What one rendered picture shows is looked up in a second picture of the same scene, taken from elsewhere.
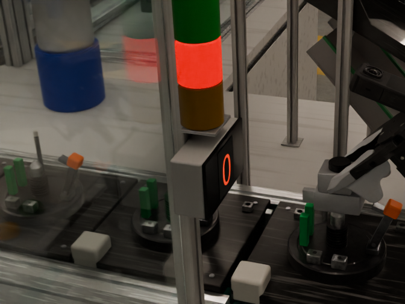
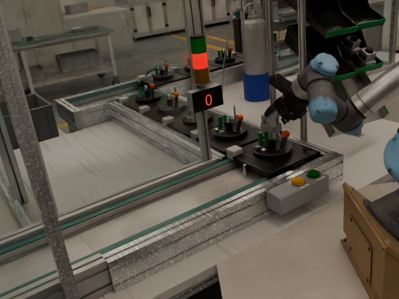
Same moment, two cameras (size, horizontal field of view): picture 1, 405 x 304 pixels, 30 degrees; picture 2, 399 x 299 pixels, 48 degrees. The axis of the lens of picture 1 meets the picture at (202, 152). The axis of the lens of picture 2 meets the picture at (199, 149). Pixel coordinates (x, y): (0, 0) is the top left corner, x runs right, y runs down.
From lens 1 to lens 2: 0.95 m
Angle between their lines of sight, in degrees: 33
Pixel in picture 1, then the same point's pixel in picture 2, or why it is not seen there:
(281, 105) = not seen: hidden behind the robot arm
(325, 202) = (263, 127)
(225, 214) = (250, 134)
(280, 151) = (318, 127)
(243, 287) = (228, 152)
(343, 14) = (301, 59)
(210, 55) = (198, 58)
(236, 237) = (245, 141)
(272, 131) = not seen: hidden behind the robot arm
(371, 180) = (272, 118)
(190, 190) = (190, 102)
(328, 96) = not seen: outside the picture
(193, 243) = (202, 126)
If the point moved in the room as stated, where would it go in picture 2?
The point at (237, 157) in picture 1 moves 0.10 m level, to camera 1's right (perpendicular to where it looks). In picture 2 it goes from (218, 98) to (243, 100)
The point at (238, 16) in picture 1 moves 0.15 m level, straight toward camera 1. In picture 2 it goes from (269, 57) to (250, 67)
